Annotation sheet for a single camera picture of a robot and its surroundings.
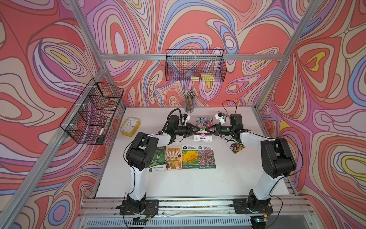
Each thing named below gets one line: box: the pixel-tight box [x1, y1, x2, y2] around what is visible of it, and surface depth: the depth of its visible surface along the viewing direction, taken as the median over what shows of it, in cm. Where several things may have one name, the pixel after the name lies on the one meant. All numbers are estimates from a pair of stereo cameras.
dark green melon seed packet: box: [146, 145, 166, 173], surface depth 91 cm
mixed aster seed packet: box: [193, 116, 214, 143], surface depth 90 cm
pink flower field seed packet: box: [197, 145, 216, 169], surface depth 93 cm
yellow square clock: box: [120, 116, 142, 137], surface depth 107 cm
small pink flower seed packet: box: [229, 141, 246, 155], surface depth 98 cm
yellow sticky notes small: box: [191, 76, 200, 82], surface depth 84 cm
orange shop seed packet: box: [164, 145, 183, 171], surface depth 93 cm
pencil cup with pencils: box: [183, 89, 196, 114], surface depth 110 cm
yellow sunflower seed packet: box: [181, 144, 200, 170], surface depth 93 cm
